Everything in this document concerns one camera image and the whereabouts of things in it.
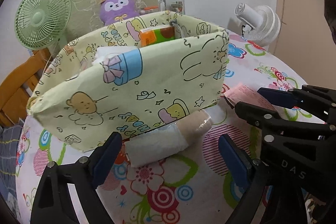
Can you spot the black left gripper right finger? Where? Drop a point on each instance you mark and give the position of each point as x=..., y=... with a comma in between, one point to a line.
x=286, y=203

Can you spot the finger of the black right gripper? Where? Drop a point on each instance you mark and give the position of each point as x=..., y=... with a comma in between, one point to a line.
x=310, y=140
x=318, y=101

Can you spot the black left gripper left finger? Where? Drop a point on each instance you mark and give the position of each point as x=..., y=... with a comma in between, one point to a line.
x=52, y=202

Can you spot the pink paper packet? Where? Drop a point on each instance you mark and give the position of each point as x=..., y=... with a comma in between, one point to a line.
x=243, y=93

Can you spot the beige and white socks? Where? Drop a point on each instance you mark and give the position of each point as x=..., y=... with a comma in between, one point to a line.
x=167, y=140

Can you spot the yellow cartoon fabric storage box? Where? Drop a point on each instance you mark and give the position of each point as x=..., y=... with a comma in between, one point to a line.
x=134, y=92

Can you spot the yellow cartoon tissue pack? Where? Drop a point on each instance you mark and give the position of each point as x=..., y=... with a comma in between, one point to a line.
x=157, y=34

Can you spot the white cloth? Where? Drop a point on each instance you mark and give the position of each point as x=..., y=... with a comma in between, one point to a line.
x=103, y=53

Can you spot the beige wooden door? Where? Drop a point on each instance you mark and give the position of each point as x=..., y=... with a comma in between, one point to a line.
x=305, y=42

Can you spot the grey plaid pillow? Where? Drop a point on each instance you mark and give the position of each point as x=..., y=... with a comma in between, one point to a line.
x=9, y=143

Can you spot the white standing fan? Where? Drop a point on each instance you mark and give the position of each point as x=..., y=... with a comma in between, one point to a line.
x=261, y=24

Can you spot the wooden chair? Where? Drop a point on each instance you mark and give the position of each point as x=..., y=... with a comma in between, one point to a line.
x=14, y=96

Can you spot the cotton swab container orange lid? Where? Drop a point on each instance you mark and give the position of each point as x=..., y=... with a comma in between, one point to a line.
x=148, y=10

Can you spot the purple plush toy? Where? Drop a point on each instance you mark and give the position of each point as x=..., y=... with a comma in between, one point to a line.
x=112, y=11

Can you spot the green desk fan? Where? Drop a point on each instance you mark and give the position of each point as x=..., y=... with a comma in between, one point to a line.
x=41, y=24

